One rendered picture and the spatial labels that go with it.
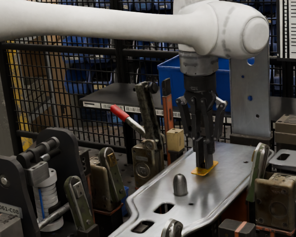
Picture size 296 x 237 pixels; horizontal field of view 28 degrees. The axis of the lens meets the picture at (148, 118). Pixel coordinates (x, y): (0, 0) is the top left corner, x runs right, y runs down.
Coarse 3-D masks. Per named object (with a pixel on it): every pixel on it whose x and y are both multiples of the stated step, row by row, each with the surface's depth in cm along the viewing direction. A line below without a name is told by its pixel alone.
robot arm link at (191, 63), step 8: (184, 56) 133; (192, 56) 132; (200, 56) 131; (208, 56) 132; (184, 64) 134; (192, 64) 132; (200, 64) 132; (208, 64) 132; (216, 64) 135; (184, 72) 135; (192, 72) 133; (200, 72) 133; (208, 72) 133
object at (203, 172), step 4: (204, 160) 149; (200, 164) 144; (204, 164) 145; (216, 164) 146; (196, 168) 144; (200, 168) 144; (204, 168) 144; (192, 172) 143; (196, 172) 142; (204, 172) 142
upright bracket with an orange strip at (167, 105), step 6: (168, 78) 156; (162, 84) 155; (168, 84) 155; (162, 90) 155; (168, 90) 156; (162, 96) 156; (168, 96) 156; (168, 102) 156; (168, 108) 157; (168, 114) 157; (168, 120) 157; (168, 126) 158; (168, 156) 161; (168, 162) 162
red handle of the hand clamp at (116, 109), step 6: (114, 108) 153; (120, 108) 154; (120, 114) 153; (126, 114) 153; (126, 120) 152; (132, 120) 152; (132, 126) 152; (138, 126) 151; (138, 132) 152; (144, 132) 151; (156, 138) 151
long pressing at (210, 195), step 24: (216, 144) 162; (168, 168) 148; (192, 168) 148; (216, 168) 147; (240, 168) 146; (144, 192) 137; (168, 192) 136; (192, 192) 135; (216, 192) 134; (240, 192) 135; (144, 216) 126; (168, 216) 126; (192, 216) 125; (216, 216) 125
